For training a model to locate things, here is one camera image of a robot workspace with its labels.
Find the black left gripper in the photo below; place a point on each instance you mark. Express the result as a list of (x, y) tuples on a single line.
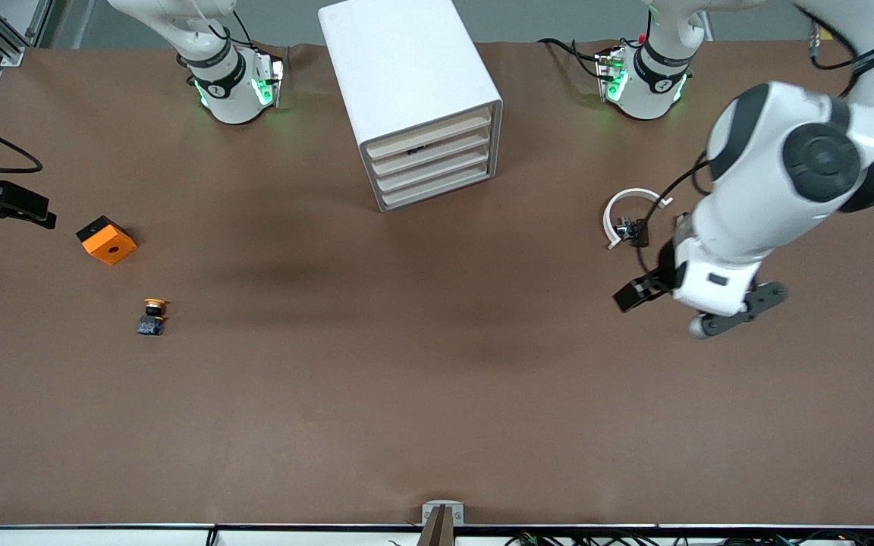
[(662, 279)]

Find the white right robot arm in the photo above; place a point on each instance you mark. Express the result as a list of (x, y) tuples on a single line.
[(228, 102)]

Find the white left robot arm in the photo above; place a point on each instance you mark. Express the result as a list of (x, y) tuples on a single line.
[(786, 167)]

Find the dark brown small connector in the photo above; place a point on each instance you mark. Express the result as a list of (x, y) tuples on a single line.
[(627, 227)]

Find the small black clip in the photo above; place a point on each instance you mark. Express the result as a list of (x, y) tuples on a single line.
[(681, 222)]

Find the orange block with hole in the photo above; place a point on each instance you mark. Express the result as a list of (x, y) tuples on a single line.
[(111, 246)]

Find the grey metal table bracket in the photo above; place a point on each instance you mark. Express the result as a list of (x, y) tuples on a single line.
[(442, 506)]

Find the brown post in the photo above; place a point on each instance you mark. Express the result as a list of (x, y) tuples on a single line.
[(437, 531)]

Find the white table edge rail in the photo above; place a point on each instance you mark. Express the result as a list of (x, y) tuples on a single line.
[(103, 537)]

